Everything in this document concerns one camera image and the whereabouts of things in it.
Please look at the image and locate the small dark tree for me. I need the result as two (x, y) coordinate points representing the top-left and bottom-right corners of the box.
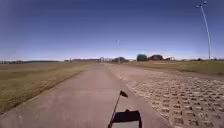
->
(136, 53), (149, 62)

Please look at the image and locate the grey concrete path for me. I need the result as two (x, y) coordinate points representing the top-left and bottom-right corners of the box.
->
(0, 62), (174, 128)

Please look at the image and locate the large dark tree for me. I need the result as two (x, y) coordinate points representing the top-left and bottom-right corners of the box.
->
(148, 54), (165, 62)

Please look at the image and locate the grid paver strip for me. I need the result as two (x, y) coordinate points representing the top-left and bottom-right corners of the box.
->
(105, 62), (224, 128)

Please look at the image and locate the dry grass field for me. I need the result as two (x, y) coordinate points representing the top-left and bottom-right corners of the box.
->
(0, 61), (98, 115)

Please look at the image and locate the grass verge beside pavers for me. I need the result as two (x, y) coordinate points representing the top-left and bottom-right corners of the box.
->
(128, 60), (224, 80)

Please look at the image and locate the distant row of trees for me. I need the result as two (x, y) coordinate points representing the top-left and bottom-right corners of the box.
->
(0, 59), (62, 65)

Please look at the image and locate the tall street lamp pole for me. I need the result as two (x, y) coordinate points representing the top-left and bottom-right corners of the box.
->
(195, 1), (213, 61)

